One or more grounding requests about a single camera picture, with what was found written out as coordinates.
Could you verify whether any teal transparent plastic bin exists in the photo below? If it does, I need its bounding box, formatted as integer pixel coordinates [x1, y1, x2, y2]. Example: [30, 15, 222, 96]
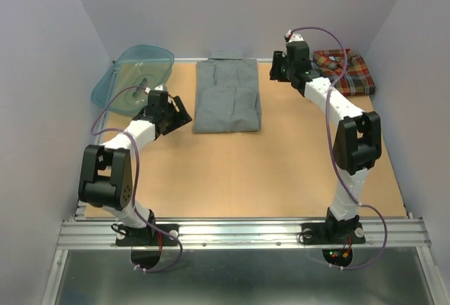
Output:
[91, 44, 174, 117]

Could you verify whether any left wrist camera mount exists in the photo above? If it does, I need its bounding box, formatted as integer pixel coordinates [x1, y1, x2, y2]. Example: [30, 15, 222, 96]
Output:
[144, 84, 167, 95]

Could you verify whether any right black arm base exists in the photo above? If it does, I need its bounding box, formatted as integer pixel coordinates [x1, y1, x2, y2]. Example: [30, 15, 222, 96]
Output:
[298, 209, 366, 245]

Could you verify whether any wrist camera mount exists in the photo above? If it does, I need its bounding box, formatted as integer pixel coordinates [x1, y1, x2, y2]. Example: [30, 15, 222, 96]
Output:
[144, 84, 167, 95]
[284, 30, 304, 43]

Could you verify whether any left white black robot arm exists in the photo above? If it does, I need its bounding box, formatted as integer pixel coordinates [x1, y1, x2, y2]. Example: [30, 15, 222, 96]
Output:
[78, 86, 192, 245]

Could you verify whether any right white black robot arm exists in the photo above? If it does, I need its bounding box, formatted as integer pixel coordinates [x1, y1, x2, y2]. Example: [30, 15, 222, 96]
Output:
[269, 34, 382, 242]

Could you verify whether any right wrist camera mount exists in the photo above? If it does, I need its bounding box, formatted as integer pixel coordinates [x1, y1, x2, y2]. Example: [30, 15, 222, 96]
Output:
[284, 30, 304, 43]

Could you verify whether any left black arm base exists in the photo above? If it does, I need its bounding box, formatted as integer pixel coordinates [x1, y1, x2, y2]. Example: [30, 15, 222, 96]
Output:
[110, 223, 177, 248]

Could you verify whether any grey long sleeve shirt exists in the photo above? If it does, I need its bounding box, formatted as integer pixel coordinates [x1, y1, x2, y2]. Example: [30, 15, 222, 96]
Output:
[193, 51, 262, 134]

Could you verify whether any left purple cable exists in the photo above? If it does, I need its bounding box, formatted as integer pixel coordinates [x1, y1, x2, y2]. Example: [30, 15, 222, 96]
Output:
[90, 85, 184, 273]

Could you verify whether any folded plaid flannel shirt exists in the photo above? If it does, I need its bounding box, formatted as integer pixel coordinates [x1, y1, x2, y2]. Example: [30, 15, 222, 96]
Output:
[312, 49, 376, 96]

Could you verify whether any aluminium rail frame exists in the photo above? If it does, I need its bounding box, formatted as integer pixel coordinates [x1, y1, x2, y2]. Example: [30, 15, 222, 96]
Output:
[41, 57, 442, 305]

